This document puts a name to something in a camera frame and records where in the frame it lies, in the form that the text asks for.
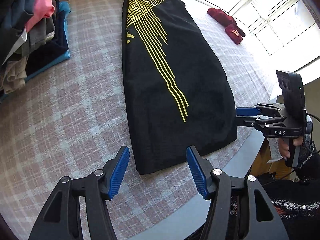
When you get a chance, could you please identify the white window frame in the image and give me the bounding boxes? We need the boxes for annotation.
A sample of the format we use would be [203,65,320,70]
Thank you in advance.
[147,0,320,85]

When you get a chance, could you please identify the person's right forearm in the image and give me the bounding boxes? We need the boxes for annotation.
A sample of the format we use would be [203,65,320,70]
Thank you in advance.
[294,132,320,179]

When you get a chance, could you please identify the stack of folded clothes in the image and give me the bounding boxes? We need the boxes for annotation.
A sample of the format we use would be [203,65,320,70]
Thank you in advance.
[0,0,72,103]

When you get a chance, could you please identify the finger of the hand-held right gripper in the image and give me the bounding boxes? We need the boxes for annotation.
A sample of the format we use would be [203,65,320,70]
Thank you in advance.
[236,115,287,129]
[236,103,285,116]

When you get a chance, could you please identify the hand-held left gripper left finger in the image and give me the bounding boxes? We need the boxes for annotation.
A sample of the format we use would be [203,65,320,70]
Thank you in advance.
[28,145,130,240]

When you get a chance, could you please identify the pink checked tablecloth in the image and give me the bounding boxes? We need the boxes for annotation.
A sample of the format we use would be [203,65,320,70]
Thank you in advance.
[0,0,278,233]

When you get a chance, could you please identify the maroon garment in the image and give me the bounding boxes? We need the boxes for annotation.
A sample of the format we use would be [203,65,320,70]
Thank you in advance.
[207,7,246,45]

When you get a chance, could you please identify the white cloth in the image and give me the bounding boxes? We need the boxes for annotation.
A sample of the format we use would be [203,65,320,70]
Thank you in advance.
[266,137,283,164]

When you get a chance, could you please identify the black shorts with yellow stripes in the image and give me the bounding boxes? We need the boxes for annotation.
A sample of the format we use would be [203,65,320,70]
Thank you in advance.
[122,0,238,175]

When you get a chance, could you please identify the person's black tweed jacket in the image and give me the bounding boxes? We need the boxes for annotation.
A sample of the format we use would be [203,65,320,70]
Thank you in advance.
[230,172,320,240]

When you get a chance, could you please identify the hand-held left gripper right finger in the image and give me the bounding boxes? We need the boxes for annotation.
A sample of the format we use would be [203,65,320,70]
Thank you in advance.
[186,145,289,240]

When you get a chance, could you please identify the person's right hand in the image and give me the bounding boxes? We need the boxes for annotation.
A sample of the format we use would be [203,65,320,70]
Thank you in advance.
[279,138,304,160]

